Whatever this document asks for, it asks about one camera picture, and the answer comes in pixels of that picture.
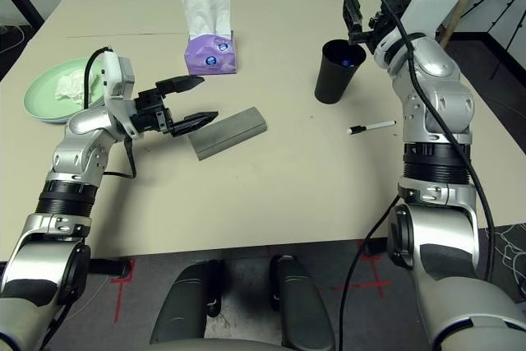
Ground thin white floor cable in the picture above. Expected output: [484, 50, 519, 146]
[77, 280, 114, 315]

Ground light blue plate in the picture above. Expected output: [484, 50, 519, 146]
[28, 108, 71, 125]

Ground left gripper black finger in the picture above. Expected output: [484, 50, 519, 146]
[155, 74, 205, 95]
[170, 110, 219, 138]

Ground grey glasses case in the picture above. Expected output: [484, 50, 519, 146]
[189, 106, 268, 162]

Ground white power cable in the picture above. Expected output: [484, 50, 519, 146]
[0, 24, 28, 56]

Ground dark grey robot right leg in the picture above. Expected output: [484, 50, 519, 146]
[269, 255, 336, 351]

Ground white tissue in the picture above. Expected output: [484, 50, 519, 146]
[54, 71, 102, 105]

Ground white marker black cap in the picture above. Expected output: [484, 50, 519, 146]
[348, 119, 398, 136]

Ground purple tissue pack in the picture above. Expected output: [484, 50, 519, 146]
[179, 0, 238, 76]

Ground dark grey robot left leg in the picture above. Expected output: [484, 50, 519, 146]
[150, 260, 223, 346]

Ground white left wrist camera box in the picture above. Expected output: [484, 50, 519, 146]
[100, 50, 139, 138]

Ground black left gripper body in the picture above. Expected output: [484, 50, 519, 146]
[133, 88, 172, 135]

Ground black table foot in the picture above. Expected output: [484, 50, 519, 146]
[365, 239, 390, 256]
[88, 258, 129, 279]

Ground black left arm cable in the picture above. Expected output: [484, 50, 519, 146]
[81, 47, 137, 180]

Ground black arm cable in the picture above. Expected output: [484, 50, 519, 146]
[81, 47, 137, 180]
[339, 0, 494, 351]

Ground black plastic cup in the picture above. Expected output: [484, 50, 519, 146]
[314, 39, 367, 105]

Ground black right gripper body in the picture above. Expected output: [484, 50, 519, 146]
[350, 13, 398, 54]

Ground light green plate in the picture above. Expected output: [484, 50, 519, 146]
[23, 58, 108, 122]

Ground dark grey robot leg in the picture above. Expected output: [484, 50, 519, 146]
[150, 260, 223, 346]
[269, 255, 336, 351]

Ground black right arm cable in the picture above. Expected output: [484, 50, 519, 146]
[339, 0, 494, 351]

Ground dark mat white lines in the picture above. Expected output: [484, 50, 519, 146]
[488, 222, 526, 286]

